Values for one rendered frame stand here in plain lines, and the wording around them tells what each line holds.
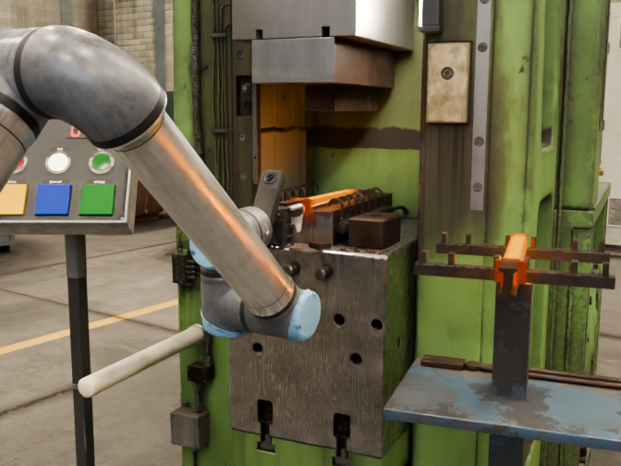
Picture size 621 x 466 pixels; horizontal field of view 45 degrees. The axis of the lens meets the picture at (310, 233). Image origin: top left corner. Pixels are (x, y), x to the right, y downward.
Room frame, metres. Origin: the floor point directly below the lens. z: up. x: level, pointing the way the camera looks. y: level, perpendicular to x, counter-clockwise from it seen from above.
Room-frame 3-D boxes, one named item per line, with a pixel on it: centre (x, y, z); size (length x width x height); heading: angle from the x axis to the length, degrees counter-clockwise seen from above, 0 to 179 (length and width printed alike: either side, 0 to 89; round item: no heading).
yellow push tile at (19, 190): (1.71, 0.69, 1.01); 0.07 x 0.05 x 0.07; 91
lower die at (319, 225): (1.87, -0.04, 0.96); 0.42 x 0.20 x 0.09; 156
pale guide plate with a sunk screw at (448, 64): (1.67, -0.30, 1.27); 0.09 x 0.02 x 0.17; 66
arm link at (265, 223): (1.44, 0.12, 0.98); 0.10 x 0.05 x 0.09; 66
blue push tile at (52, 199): (1.71, 0.59, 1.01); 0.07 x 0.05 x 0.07; 91
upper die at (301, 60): (1.87, -0.04, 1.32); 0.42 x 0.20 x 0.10; 156
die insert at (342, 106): (1.90, -0.08, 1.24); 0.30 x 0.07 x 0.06; 156
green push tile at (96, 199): (1.71, 0.49, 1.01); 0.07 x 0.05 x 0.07; 91
